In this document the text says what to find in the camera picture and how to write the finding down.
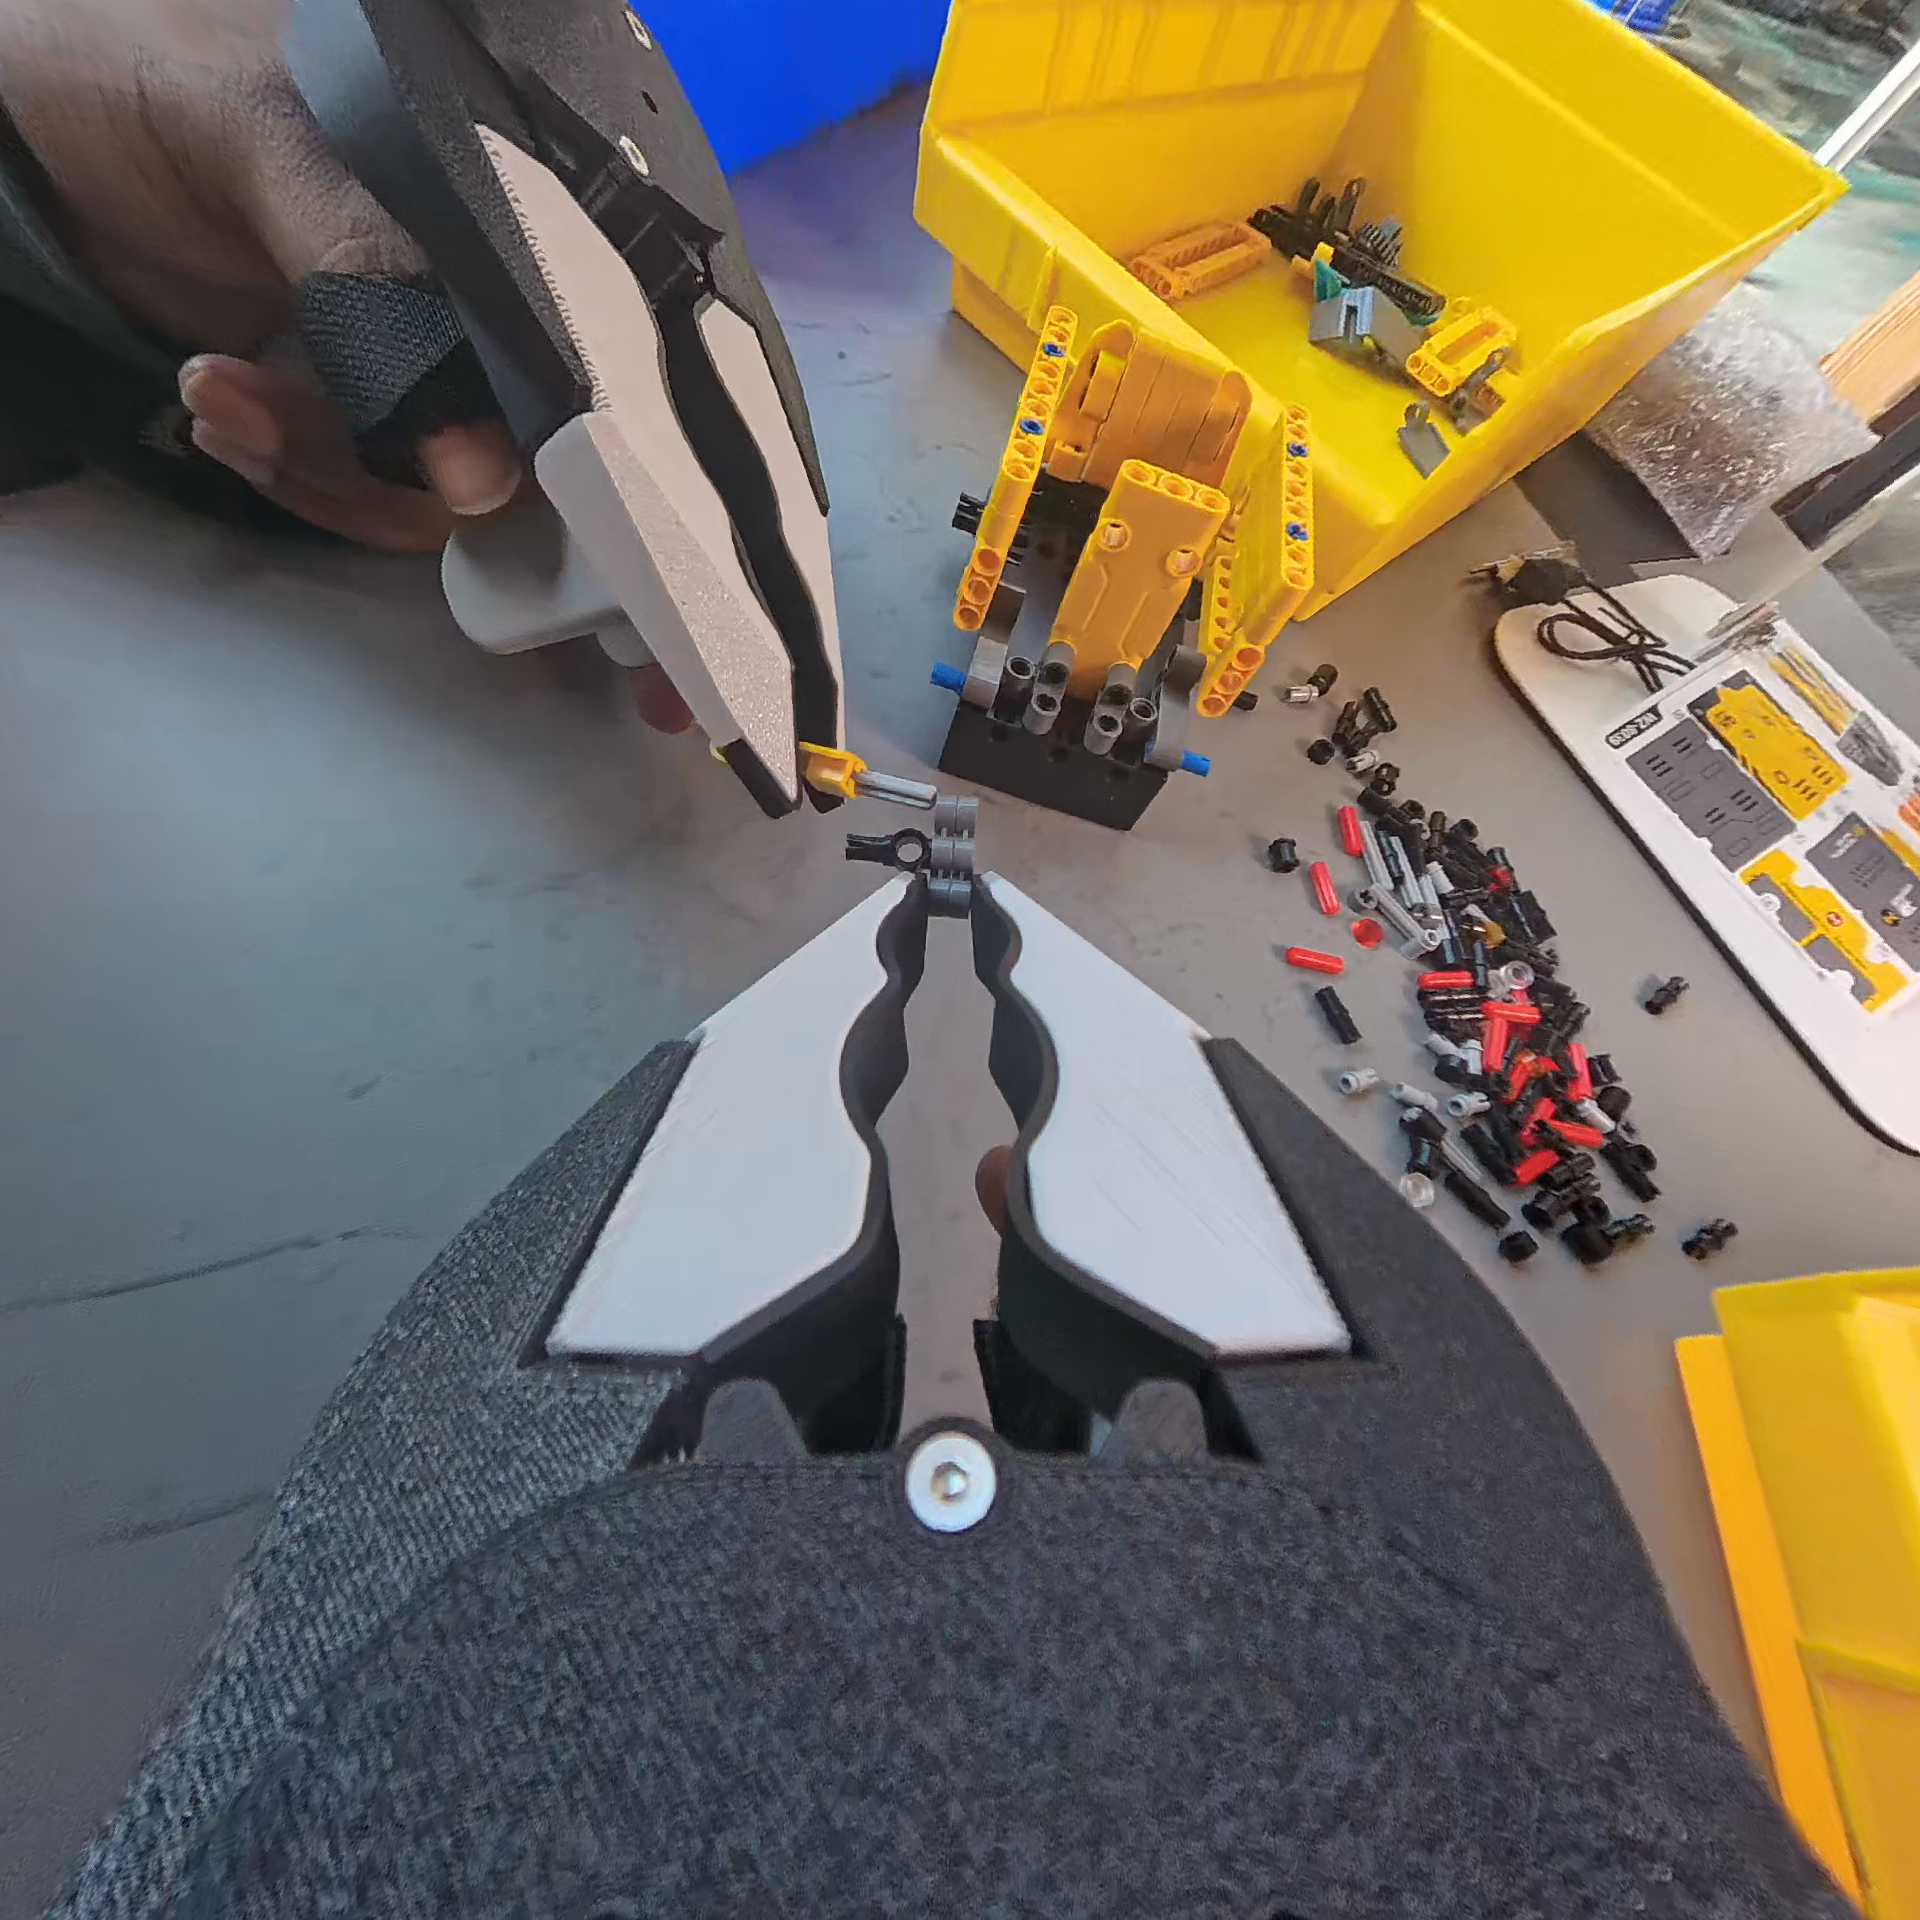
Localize yellow lego vehicle model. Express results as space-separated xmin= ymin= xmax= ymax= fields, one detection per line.
xmin=925 ymin=305 xmax=1317 ymax=837

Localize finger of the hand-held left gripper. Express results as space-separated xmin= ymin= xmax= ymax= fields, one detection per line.
xmin=472 ymin=120 xmax=807 ymax=823
xmin=689 ymin=294 xmax=850 ymax=813

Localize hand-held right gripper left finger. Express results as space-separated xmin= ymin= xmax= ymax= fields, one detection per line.
xmin=544 ymin=871 xmax=931 ymax=1452

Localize blue plastic bin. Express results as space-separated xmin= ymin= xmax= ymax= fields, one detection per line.
xmin=629 ymin=0 xmax=957 ymax=174

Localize grey lego connector piece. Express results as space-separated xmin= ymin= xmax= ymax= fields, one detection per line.
xmin=839 ymin=793 xmax=991 ymax=926

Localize person's left hand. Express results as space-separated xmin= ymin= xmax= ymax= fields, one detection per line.
xmin=0 ymin=0 xmax=697 ymax=736

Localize yellow plastic storage bin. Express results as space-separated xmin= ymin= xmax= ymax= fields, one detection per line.
xmin=1669 ymin=1268 xmax=1920 ymax=1920
xmin=914 ymin=0 xmax=1856 ymax=620

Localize orange lego frame piece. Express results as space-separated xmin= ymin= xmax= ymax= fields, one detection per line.
xmin=1126 ymin=217 xmax=1274 ymax=305

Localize silver bubble wrap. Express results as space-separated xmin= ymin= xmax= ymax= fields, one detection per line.
xmin=1585 ymin=318 xmax=1878 ymax=564

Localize pile of small lego pins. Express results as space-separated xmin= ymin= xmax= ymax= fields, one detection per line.
xmin=1262 ymin=659 xmax=1748 ymax=1274

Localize yellow lego beam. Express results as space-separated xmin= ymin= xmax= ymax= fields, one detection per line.
xmin=1404 ymin=305 xmax=1527 ymax=399

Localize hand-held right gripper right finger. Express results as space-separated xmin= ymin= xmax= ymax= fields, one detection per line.
xmin=969 ymin=871 xmax=1355 ymax=1452

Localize black power cable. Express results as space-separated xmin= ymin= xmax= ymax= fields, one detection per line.
xmin=1465 ymin=544 xmax=1697 ymax=696

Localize black lego gear parts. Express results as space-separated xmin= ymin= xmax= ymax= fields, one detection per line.
xmin=1247 ymin=174 xmax=1454 ymax=332

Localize grey green lego motor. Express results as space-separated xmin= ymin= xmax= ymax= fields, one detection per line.
xmin=1306 ymin=285 xmax=1422 ymax=364

